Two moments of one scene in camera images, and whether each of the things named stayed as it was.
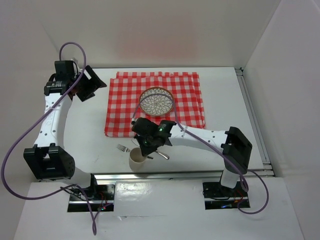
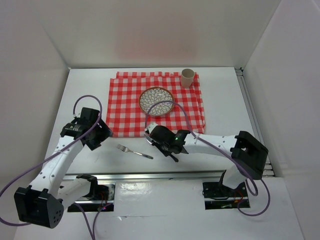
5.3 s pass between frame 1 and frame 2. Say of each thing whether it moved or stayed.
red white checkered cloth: stayed
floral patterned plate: stayed
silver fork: stayed
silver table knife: moved
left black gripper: moved
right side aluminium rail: stayed
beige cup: moved
